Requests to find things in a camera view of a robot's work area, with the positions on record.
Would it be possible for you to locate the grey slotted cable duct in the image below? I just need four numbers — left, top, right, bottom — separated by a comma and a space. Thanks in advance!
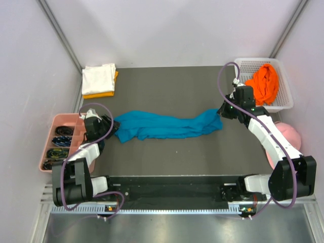
50, 204, 256, 215

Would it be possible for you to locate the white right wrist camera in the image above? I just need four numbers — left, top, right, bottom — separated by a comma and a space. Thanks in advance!
232, 78, 245, 88

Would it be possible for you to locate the orange crumpled t shirt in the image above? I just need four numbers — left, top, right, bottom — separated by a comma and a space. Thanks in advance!
245, 63, 279, 106

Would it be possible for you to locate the pink cap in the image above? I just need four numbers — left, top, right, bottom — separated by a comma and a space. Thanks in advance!
257, 116, 302, 169

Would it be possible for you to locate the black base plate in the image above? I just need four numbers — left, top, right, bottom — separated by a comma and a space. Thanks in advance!
93, 175, 266, 210

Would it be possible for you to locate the black coiled cable top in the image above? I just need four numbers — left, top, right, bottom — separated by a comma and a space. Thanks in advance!
55, 126, 74, 136

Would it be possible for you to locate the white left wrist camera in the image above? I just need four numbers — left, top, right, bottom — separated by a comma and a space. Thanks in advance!
79, 108, 101, 120

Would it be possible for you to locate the pink compartment tray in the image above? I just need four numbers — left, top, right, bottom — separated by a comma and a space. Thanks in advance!
39, 113, 86, 173

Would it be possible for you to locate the white folded t shirt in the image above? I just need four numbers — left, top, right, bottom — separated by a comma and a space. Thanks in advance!
82, 63, 117, 95

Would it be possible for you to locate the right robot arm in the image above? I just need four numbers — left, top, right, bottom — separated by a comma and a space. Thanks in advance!
217, 84, 316, 201

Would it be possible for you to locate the multicolour coiled cable bottom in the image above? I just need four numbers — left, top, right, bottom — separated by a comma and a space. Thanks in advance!
42, 159, 67, 171

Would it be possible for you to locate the green black coiled cable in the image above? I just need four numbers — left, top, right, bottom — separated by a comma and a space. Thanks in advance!
46, 148, 69, 158

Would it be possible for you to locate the blue t shirt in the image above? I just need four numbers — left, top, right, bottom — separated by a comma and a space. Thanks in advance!
114, 109, 223, 143

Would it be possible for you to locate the blue coiled cable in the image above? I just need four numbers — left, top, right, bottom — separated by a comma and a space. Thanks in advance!
51, 136, 72, 147

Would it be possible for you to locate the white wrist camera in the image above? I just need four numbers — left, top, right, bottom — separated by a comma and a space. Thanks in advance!
232, 78, 245, 88
79, 108, 101, 120

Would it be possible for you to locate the white perforated plastic basket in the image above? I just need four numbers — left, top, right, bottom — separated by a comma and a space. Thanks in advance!
234, 58, 293, 113

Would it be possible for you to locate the yellow folded t shirt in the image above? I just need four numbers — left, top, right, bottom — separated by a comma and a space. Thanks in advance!
82, 71, 118, 99

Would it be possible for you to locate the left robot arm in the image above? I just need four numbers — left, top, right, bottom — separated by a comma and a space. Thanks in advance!
52, 115, 120, 207

